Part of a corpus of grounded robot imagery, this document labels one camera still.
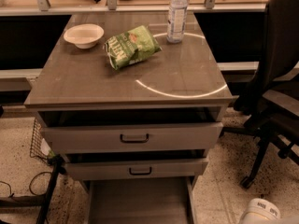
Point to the green chip bag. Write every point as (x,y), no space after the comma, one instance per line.
(133,46)

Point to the black office chair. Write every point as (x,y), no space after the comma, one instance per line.
(272,106)

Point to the black stand leg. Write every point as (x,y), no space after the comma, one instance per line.
(43,200)

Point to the grey drawer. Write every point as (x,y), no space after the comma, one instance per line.
(127,165)
(141,201)
(129,130)

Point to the clear plastic water bottle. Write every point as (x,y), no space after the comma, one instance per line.
(176,20)

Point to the wire mesh basket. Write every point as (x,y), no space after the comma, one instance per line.
(39,148)

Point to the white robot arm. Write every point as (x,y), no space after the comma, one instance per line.
(282,220)

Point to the white paper bowl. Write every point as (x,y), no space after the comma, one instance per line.
(84,36)

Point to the grey wooden drawer cabinet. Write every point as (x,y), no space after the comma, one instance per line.
(183,75)

